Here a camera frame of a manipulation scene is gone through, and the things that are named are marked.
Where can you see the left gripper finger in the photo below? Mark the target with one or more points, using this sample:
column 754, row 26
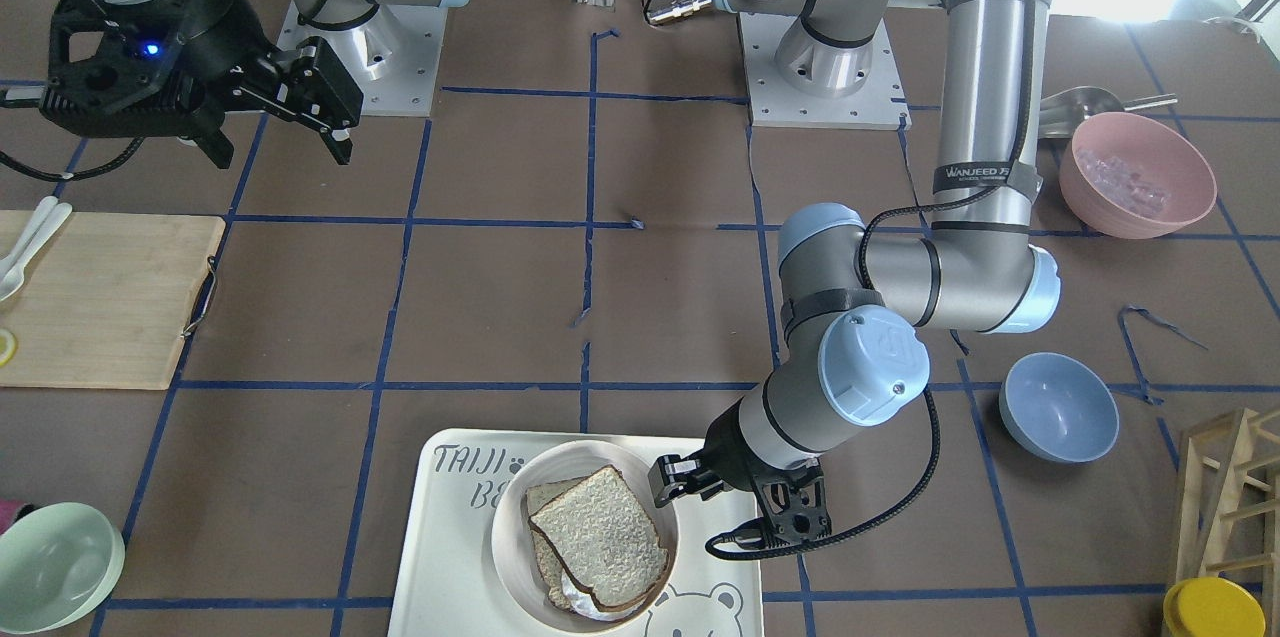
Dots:
column 665, row 491

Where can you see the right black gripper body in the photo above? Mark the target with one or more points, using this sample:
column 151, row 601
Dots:
column 212, row 44

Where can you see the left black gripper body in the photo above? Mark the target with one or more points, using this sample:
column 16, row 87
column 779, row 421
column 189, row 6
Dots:
column 728, row 452

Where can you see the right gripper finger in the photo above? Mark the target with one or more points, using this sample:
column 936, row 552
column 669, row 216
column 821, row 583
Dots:
column 339, row 144
column 218, row 148

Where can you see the bread slice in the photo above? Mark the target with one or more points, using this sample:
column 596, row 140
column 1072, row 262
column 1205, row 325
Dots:
column 604, row 539
column 550, row 568

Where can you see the cream round plate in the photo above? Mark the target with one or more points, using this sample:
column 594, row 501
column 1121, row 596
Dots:
column 511, row 545

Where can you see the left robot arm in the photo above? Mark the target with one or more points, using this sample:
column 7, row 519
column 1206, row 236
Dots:
column 856, row 292

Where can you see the bread slice on plate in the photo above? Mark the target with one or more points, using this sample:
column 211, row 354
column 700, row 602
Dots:
column 550, row 568

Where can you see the fake fried egg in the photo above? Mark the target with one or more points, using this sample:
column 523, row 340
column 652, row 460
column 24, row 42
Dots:
column 582, row 604

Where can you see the wooden cutting board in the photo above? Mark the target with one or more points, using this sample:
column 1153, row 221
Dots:
column 107, row 301

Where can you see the blue bowl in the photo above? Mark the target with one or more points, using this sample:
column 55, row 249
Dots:
column 1058, row 409

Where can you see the lemon slice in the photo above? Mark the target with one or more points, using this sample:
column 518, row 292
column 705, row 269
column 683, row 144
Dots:
column 8, row 346

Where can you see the pink cloth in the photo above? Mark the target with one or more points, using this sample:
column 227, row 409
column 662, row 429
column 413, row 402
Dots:
column 13, row 510

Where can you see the yellow cup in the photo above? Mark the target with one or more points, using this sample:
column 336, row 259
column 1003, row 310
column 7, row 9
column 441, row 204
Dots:
column 1212, row 606

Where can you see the wooden cup rack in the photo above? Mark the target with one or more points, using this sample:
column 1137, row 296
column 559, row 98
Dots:
column 1226, row 509

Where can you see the light green bowl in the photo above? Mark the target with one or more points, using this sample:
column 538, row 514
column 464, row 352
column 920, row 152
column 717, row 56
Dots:
column 57, row 565

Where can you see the metal scoop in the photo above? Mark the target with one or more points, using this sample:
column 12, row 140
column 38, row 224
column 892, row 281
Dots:
column 1060, row 114

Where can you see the pink bowl with ice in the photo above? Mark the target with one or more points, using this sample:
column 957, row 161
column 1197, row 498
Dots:
column 1130, row 177

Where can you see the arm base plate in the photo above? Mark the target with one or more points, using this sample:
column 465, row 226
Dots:
column 394, row 57
column 796, row 82

